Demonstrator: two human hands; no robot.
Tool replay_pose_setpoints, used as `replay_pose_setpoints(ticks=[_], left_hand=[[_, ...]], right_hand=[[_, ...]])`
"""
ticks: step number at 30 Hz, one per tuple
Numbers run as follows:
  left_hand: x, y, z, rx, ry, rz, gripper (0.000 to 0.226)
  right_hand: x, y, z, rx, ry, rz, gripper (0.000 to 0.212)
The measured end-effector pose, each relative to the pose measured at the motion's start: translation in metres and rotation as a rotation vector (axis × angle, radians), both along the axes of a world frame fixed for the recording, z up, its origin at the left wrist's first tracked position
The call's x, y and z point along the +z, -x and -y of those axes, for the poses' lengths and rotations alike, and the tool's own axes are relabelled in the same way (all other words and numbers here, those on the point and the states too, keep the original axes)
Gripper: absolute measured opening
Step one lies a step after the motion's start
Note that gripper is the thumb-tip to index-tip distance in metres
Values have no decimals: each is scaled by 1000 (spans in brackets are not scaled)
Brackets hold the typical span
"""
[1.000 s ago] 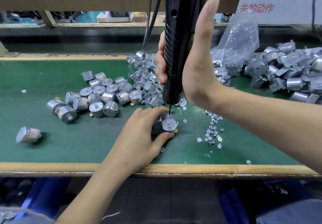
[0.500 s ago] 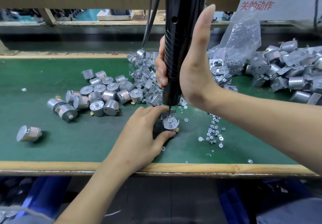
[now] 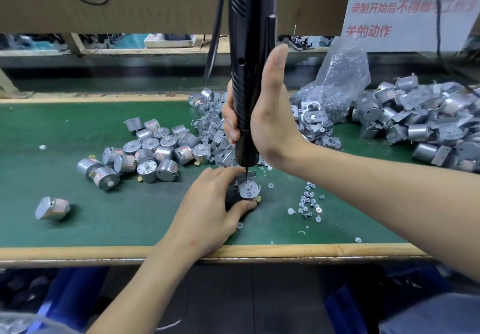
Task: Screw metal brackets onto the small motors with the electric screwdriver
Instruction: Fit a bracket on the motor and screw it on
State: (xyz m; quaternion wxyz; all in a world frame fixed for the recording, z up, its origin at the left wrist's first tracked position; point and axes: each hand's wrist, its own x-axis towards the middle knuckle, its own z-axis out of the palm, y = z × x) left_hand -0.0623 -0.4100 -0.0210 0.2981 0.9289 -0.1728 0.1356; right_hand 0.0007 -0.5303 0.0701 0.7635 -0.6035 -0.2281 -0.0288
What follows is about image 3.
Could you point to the person's left hand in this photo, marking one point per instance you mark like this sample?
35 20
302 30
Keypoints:
202 221

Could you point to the person's right hand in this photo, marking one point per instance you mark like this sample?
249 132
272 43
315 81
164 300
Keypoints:
274 120

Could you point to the pile of metal brackets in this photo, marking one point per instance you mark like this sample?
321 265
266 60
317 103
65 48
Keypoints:
315 120

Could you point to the motor being assembled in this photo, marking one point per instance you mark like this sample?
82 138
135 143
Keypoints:
244 182

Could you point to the black electric screwdriver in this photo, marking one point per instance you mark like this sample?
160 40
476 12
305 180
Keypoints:
251 45

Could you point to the pile of silver motors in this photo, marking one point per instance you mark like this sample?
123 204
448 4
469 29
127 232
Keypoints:
142 157

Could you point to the pile of assembled motors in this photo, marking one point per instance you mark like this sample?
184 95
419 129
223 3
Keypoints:
424 116

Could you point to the person's left forearm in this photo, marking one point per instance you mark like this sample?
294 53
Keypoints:
146 300

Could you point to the person's right forearm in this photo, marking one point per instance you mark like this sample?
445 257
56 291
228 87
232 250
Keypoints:
394 210

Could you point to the small clear plastic bag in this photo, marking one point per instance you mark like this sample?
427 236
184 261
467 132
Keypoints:
337 75

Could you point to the scatter of small silver screws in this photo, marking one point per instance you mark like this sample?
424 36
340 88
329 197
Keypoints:
307 202

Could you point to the blue plastic bin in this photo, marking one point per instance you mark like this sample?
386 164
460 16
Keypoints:
67 296

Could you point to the brown back panel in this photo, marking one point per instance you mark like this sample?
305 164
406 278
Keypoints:
150 0

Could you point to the white paper sign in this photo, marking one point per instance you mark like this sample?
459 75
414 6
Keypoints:
412 8

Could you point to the dark blue crate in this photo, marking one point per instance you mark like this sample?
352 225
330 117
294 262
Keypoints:
367 300

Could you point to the green bench mat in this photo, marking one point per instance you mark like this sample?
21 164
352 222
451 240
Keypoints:
30 135

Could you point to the grey blue trousers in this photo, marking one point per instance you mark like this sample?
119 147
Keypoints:
431 316

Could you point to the slanted wooden post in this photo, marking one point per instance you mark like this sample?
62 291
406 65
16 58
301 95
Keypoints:
9 86

